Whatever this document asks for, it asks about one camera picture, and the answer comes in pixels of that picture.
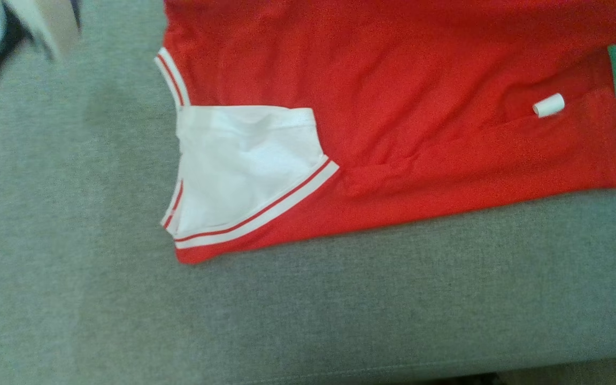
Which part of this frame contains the red and white shirt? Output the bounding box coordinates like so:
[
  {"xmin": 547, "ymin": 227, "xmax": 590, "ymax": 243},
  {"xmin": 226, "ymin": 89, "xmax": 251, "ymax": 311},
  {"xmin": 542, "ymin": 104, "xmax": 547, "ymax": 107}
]
[{"xmin": 153, "ymin": 0, "xmax": 616, "ymax": 266}]

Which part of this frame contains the large grey sofa seat cushion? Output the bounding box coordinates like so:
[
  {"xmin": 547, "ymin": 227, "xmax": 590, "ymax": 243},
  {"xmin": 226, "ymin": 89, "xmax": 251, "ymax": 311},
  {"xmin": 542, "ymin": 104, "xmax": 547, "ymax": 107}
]
[{"xmin": 0, "ymin": 0, "xmax": 616, "ymax": 378}]

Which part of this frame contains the small white paper tag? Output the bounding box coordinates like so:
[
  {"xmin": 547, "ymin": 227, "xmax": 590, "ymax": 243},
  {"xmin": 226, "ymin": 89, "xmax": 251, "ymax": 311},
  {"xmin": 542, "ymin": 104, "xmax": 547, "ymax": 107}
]
[{"xmin": 532, "ymin": 93, "xmax": 566, "ymax": 119}]

